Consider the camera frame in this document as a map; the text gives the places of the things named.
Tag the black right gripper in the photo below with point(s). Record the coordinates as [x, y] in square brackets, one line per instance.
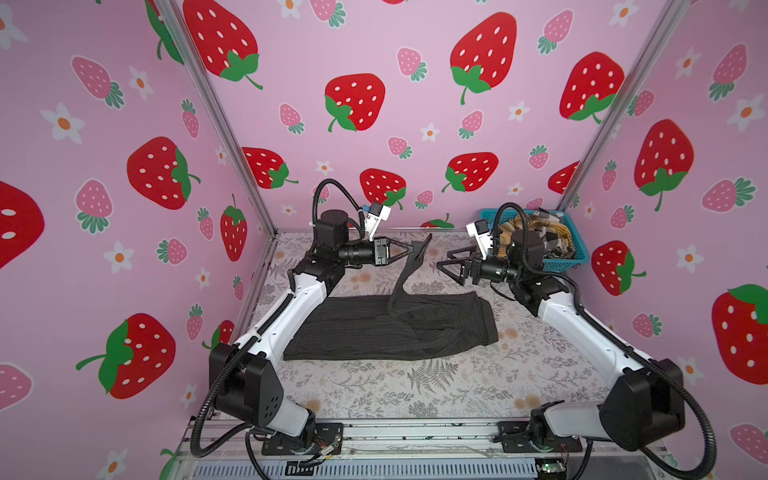
[459, 280]

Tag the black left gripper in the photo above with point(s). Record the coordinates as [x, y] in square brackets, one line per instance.
[380, 255]

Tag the dark grey pinstriped shirt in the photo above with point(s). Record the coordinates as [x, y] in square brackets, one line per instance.
[399, 326]

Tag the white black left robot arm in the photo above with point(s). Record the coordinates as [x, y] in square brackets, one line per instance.
[243, 376]

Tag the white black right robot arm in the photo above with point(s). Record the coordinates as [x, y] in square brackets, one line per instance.
[640, 408]

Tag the yellow plaid shirt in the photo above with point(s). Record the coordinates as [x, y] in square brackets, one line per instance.
[507, 229]

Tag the grey white plaid shirt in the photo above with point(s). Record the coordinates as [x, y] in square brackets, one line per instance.
[556, 237]

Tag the teal plastic basket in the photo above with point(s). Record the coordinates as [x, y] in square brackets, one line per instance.
[555, 265]

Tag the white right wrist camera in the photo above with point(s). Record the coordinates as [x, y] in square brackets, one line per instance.
[480, 231]

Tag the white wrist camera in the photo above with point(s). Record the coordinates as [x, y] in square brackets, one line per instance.
[480, 231]
[375, 215]

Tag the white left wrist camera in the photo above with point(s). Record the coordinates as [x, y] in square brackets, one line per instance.
[375, 215]

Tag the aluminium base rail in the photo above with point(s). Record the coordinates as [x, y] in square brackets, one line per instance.
[453, 448]

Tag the aluminium frame post right corner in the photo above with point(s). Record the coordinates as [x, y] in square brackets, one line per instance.
[663, 30]

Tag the aluminium frame post corner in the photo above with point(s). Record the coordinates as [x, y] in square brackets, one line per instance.
[173, 17]
[663, 30]

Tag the aluminium frame post left corner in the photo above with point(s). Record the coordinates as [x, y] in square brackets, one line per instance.
[173, 17]

